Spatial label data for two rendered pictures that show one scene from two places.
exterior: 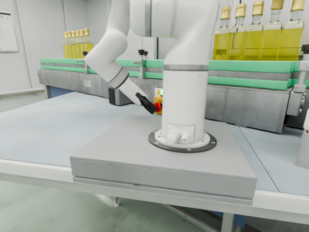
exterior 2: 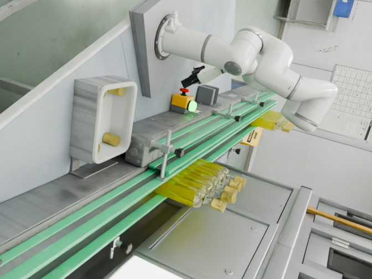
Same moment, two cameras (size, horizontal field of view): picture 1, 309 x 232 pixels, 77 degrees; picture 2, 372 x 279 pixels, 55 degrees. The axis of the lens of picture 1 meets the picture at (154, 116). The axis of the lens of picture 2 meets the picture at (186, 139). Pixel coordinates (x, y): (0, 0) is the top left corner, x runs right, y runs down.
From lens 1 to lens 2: 1.04 m
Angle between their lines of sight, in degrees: 29
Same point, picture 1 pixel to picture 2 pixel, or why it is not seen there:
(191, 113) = (182, 32)
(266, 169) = (124, 56)
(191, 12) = (236, 44)
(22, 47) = (319, 134)
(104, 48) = not seen: hidden behind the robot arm
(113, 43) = not seen: hidden behind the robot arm
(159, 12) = (243, 32)
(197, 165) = (159, 6)
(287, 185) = (117, 44)
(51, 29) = (335, 182)
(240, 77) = (177, 137)
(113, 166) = not seen: outside the picture
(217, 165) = (153, 14)
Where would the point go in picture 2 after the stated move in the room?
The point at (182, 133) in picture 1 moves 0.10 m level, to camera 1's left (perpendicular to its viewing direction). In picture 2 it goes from (173, 24) to (187, 6)
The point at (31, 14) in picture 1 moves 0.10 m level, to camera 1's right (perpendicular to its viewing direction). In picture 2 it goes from (361, 166) to (360, 171)
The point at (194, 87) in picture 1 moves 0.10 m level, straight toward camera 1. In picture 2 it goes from (196, 37) to (195, 6)
